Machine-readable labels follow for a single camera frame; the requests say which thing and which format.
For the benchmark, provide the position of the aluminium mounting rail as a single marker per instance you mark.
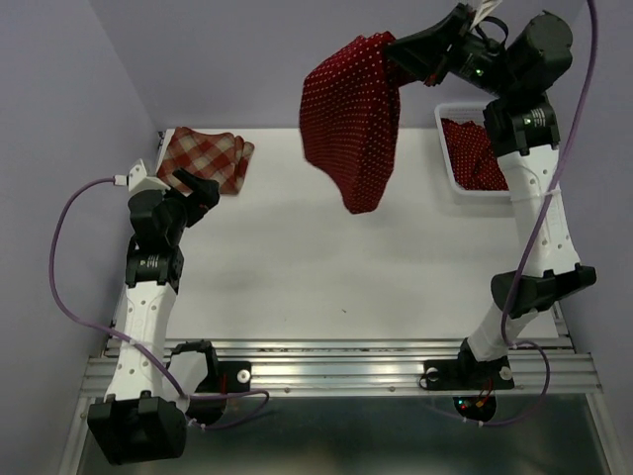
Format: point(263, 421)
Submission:
point(392, 367)

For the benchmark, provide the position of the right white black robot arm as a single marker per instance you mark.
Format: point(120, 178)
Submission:
point(523, 129)

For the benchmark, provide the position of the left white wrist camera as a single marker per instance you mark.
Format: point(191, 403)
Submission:
point(139, 179)

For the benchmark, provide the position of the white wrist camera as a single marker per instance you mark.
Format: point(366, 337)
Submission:
point(484, 8)
point(139, 179)

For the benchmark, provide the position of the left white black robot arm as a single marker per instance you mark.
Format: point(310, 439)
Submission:
point(143, 415)

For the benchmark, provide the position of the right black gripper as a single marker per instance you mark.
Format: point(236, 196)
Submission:
point(431, 50)

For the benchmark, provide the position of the white perforated plastic basket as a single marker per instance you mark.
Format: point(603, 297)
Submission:
point(461, 113)

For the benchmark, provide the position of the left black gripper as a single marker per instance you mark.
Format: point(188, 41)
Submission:
point(203, 198)

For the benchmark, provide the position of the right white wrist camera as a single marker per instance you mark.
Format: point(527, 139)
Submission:
point(484, 8)

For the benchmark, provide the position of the red beige plaid skirt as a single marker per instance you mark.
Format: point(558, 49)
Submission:
point(222, 157)

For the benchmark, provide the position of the red white polka-dot skirt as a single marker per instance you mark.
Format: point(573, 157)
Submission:
point(350, 119)

